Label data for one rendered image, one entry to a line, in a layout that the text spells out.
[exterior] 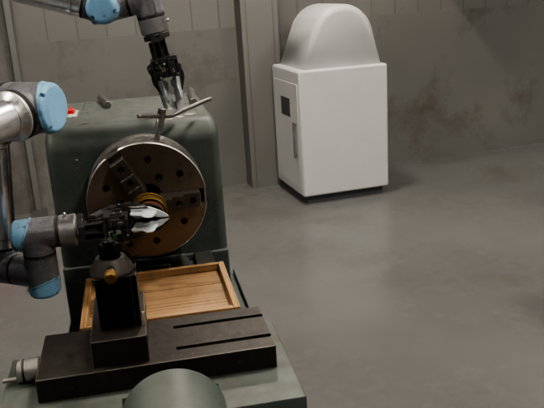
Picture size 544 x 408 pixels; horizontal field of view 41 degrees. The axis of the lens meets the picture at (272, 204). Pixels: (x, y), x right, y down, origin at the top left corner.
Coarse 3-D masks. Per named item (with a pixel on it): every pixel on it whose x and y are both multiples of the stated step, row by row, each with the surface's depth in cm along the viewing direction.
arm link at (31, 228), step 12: (48, 216) 170; (12, 228) 166; (24, 228) 166; (36, 228) 167; (48, 228) 167; (12, 240) 166; (24, 240) 166; (36, 240) 167; (48, 240) 168; (24, 252) 168; (36, 252) 168; (48, 252) 169
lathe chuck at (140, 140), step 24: (120, 144) 190; (144, 144) 187; (168, 144) 190; (96, 168) 186; (144, 168) 188; (168, 168) 190; (192, 168) 191; (96, 192) 188; (120, 192) 189; (168, 216) 193; (192, 216) 194; (144, 240) 194; (168, 240) 195
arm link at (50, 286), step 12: (12, 264) 173; (24, 264) 171; (36, 264) 168; (48, 264) 170; (12, 276) 172; (24, 276) 171; (36, 276) 169; (48, 276) 170; (60, 276) 174; (36, 288) 170; (48, 288) 171; (60, 288) 174
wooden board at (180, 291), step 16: (144, 272) 190; (160, 272) 190; (176, 272) 191; (192, 272) 192; (208, 272) 192; (224, 272) 186; (144, 288) 184; (160, 288) 184; (176, 288) 183; (192, 288) 183; (208, 288) 182; (224, 288) 181; (160, 304) 174; (176, 304) 174; (192, 304) 173; (208, 304) 173; (224, 304) 172
